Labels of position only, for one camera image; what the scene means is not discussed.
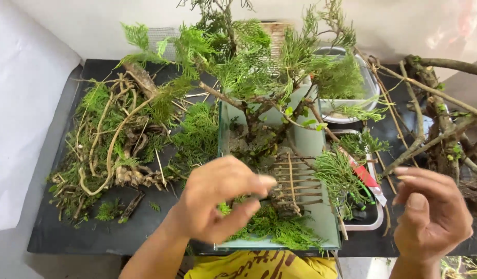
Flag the person's right hand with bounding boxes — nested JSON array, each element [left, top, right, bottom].
[[391, 167, 474, 265]]

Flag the person's left hand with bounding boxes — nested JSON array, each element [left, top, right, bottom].
[[176, 155, 278, 245]]

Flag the white tool tray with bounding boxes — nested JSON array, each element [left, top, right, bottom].
[[327, 129, 385, 231]]

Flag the green foliage ground cover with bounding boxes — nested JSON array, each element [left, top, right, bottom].
[[218, 196, 327, 252]]

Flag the person's yellow printed shirt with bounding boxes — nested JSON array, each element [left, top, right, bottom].
[[183, 250, 338, 279]]

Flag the small twig ladder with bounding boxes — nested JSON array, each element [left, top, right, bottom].
[[270, 152, 325, 216]]

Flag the heap of roots and greenery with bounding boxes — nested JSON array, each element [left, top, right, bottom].
[[46, 64, 220, 230]]

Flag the heap of bare brown branches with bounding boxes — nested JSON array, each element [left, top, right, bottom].
[[372, 54, 477, 218]]

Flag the black table mat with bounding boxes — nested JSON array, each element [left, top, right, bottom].
[[27, 59, 477, 259]]

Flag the loose green cypress sprig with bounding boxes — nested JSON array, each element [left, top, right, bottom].
[[313, 132, 391, 221]]

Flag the glass terrarium tank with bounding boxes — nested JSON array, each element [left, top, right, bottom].
[[214, 83, 342, 251]]

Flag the long thin brown twig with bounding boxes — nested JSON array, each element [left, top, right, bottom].
[[354, 46, 419, 194]]

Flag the miniature green tree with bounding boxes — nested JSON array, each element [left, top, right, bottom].
[[116, 0, 392, 165]]

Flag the metal bowl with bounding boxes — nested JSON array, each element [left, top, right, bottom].
[[313, 46, 381, 125]]

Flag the woven bamboo piece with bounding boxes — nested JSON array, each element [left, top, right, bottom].
[[260, 22, 294, 59]]

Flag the white sheet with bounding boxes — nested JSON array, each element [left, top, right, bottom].
[[0, 0, 82, 233]]

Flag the green handled scissors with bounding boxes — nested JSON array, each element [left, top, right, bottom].
[[346, 186, 377, 222]]

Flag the red handled knife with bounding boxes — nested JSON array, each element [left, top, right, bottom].
[[338, 146, 388, 207]]

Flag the wire mesh piece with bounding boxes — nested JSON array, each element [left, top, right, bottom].
[[147, 27, 181, 63]]

